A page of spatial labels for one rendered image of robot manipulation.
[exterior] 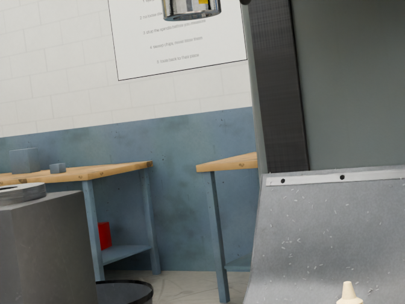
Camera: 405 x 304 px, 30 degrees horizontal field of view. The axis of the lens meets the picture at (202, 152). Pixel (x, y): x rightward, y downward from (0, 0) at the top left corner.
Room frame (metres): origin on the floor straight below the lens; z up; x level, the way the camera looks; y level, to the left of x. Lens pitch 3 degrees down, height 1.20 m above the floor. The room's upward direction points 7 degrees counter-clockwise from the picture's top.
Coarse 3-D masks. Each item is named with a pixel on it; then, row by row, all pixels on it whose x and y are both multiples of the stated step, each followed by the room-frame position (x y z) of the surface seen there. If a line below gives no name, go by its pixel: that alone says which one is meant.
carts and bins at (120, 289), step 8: (104, 280) 2.77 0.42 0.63; (112, 280) 2.76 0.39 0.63; (120, 280) 2.75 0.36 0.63; (128, 280) 2.73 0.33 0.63; (136, 280) 2.71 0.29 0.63; (96, 288) 2.77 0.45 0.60; (104, 288) 2.76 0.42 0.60; (112, 288) 2.76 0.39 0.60; (120, 288) 2.74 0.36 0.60; (128, 288) 2.73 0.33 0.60; (136, 288) 2.70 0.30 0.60; (144, 288) 2.66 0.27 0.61; (152, 288) 2.55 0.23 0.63; (104, 296) 2.76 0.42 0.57; (112, 296) 2.76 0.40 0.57; (120, 296) 2.74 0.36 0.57; (128, 296) 2.73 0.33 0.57; (136, 296) 2.70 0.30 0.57; (144, 296) 2.44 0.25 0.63
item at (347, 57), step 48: (288, 0) 0.97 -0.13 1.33; (336, 0) 0.94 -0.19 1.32; (384, 0) 0.91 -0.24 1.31; (288, 48) 0.97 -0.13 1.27; (336, 48) 0.94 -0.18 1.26; (384, 48) 0.91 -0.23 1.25; (288, 96) 0.98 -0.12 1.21; (336, 96) 0.95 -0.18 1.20; (384, 96) 0.91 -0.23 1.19; (288, 144) 0.98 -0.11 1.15; (336, 144) 0.95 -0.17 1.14; (384, 144) 0.92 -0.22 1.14
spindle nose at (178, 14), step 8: (168, 0) 0.60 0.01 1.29; (176, 0) 0.59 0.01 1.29; (184, 0) 0.59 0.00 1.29; (192, 0) 0.59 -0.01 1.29; (208, 0) 0.59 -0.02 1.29; (216, 0) 0.60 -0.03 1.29; (168, 8) 0.60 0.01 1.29; (176, 8) 0.59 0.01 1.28; (184, 8) 0.59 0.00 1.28; (192, 8) 0.59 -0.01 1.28; (200, 8) 0.59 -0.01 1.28; (208, 8) 0.59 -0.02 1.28; (216, 8) 0.60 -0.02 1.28; (168, 16) 0.60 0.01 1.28; (176, 16) 0.60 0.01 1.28; (184, 16) 0.63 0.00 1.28; (192, 16) 0.63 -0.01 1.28; (200, 16) 0.63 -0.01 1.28; (208, 16) 0.63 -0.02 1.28
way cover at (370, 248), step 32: (288, 192) 0.97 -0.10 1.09; (320, 192) 0.95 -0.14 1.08; (352, 192) 0.92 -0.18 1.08; (384, 192) 0.90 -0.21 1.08; (256, 224) 0.98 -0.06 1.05; (288, 224) 0.95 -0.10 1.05; (320, 224) 0.93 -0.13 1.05; (352, 224) 0.91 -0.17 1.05; (384, 224) 0.88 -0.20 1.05; (256, 256) 0.96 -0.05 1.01; (288, 256) 0.94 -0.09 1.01; (320, 256) 0.91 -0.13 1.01; (352, 256) 0.89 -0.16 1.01; (384, 256) 0.87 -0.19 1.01; (256, 288) 0.94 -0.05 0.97; (288, 288) 0.92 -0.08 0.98; (320, 288) 0.89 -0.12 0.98; (384, 288) 0.85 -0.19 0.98
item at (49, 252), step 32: (0, 192) 0.71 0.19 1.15; (32, 192) 0.73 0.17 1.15; (64, 192) 0.77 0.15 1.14; (0, 224) 0.68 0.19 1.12; (32, 224) 0.70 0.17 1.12; (64, 224) 0.75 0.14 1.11; (0, 256) 0.69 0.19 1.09; (32, 256) 0.70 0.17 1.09; (64, 256) 0.74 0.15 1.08; (0, 288) 0.69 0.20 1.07; (32, 288) 0.69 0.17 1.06; (64, 288) 0.73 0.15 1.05
